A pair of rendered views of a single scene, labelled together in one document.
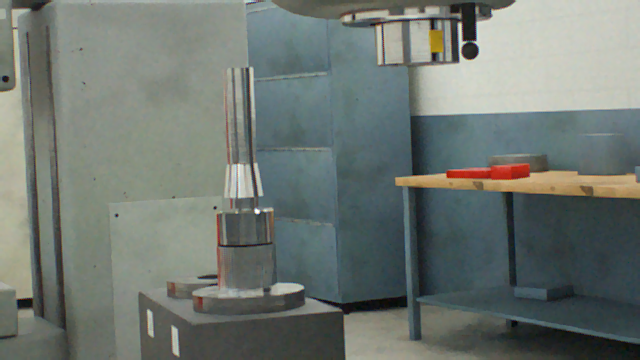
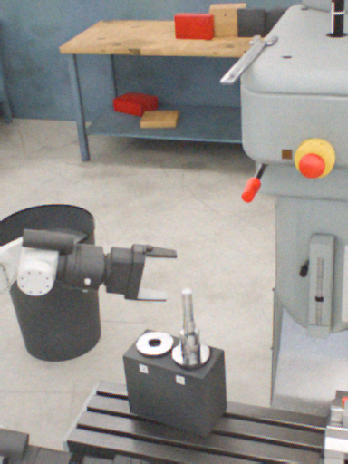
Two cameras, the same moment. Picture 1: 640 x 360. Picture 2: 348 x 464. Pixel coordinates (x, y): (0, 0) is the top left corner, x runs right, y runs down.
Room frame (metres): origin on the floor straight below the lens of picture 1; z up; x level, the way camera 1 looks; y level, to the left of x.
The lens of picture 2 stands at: (-0.01, 1.00, 2.23)
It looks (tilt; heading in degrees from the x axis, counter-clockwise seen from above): 29 degrees down; 319
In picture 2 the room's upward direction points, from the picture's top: 5 degrees counter-clockwise
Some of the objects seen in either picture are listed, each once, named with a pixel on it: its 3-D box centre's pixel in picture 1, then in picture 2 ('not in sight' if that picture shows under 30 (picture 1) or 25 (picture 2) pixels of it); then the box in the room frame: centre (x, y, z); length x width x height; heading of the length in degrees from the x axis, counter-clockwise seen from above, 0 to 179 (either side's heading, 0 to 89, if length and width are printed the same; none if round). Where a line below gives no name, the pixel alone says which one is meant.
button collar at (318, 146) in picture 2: not in sight; (314, 158); (0.63, 0.14, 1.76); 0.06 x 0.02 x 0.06; 29
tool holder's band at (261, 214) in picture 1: (244, 215); (189, 333); (1.04, 0.06, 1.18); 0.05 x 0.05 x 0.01
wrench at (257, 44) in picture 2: not in sight; (248, 58); (0.77, 0.14, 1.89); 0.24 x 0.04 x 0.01; 117
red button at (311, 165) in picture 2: not in sight; (312, 164); (0.62, 0.16, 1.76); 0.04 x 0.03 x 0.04; 29
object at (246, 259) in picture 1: (246, 255); (190, 343); (1.04, 0.06, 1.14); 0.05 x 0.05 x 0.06
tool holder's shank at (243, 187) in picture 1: (240, 138); (188, 311); (1.04, 0.06, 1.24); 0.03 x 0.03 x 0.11
